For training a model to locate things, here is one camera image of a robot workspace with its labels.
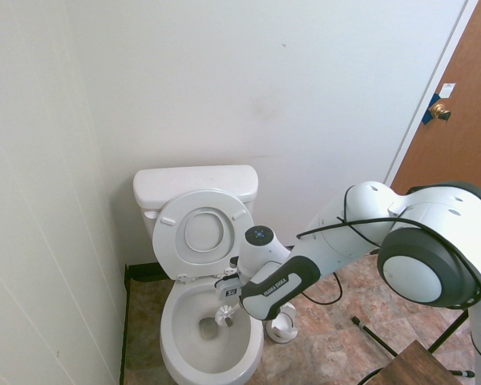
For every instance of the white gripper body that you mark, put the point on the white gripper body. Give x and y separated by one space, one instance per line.
229 289

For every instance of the white toilet brush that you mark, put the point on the white toilet brush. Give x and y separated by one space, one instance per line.
223 314

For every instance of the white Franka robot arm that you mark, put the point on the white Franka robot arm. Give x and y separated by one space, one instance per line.
417 224

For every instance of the white toilet seat lid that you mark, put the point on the white toilet seat lid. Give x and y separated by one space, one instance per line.
204 256

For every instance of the white toilet brush holder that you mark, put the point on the white toilet brush holder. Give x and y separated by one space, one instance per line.
282 333

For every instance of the white toilet tank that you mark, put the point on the white toilet tank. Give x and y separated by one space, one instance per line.
250 216

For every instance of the white toilet bowl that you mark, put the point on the white toilet bowl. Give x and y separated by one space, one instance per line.
184 353

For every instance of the white toilet tank lid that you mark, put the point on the white toilet tank lid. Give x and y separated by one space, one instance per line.
192 180

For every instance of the white flush lever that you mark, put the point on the white flush lever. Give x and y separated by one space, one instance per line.
150 214

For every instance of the dark wooden table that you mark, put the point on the dark wooden table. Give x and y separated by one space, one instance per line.
417 367

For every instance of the blue tape strip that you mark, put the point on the blue tape strip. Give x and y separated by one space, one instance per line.
428 117

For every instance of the brass door knob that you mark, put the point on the brass door knob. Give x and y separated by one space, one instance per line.
437 110

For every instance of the brown wooden door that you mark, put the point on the brown wooden door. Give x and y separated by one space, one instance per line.
457 120

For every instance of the white paper label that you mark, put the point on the white paper label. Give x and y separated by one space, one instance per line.
447 90

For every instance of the black camera tripod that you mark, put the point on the black camera tripod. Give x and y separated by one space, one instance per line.
449 331

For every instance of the white door frame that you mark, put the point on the white door frame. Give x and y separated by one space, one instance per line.
425 100

